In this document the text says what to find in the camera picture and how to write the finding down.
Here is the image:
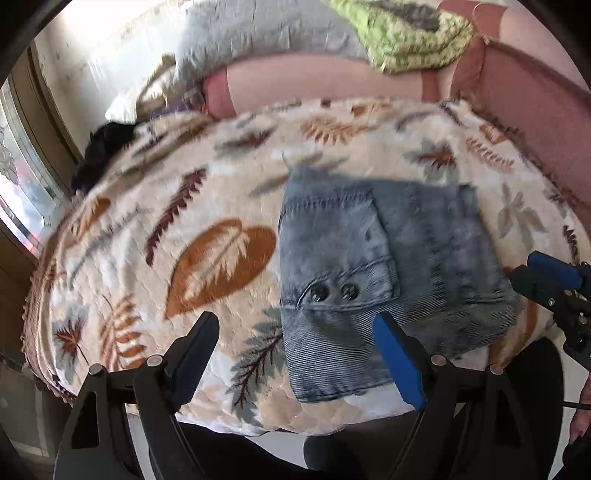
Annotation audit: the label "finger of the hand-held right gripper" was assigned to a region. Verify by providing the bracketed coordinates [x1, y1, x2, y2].
[509, 265, 561, 309]
[526, 250, 584, 291]

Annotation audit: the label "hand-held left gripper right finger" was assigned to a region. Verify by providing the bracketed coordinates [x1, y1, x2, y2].
[372, 311, 525, 480]

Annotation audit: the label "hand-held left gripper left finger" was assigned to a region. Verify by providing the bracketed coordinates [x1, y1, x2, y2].
[53, 311, 221, 480]

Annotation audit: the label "blue denim pants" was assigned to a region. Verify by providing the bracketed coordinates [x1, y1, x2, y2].
[278, 165, 522, 404]

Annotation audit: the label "person's right hand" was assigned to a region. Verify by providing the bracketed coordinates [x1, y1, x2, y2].
[570, 379, 591, 445]

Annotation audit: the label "person's dark clothed legs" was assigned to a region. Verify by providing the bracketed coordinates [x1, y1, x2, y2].
[178, 336, 566, 480]

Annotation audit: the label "leaf print blanket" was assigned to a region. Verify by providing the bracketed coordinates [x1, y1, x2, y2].
[23, 96, 591, 437]

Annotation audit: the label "brown fringed bedspread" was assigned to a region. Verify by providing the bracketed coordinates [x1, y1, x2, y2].
[22, 194, 81, 404]

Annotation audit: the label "brown wooden door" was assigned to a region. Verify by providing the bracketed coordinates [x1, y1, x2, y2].
[0, 41, 81, 361]

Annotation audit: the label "black cloth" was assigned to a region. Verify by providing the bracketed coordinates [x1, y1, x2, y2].
[71, 121, 139, 193]

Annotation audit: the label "stained glass door panel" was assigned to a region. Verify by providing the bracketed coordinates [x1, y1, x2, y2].
[0, 78, 71, 246]

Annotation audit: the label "green patterned blanket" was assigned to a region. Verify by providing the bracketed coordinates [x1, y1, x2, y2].
[323, 0, 475, 75]

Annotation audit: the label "white crumpled cloth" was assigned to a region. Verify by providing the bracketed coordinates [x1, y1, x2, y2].
[105, 53, 186, 123]

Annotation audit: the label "grey cloth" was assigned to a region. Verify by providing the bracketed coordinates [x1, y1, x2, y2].
[373, 0, 443, 29]

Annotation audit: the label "grey quilted pillow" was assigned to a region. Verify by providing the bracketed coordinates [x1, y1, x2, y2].
[174, 0, 370, 89]

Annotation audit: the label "cream cord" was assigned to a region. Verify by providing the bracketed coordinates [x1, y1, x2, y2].
[468, 4, 491, 46]

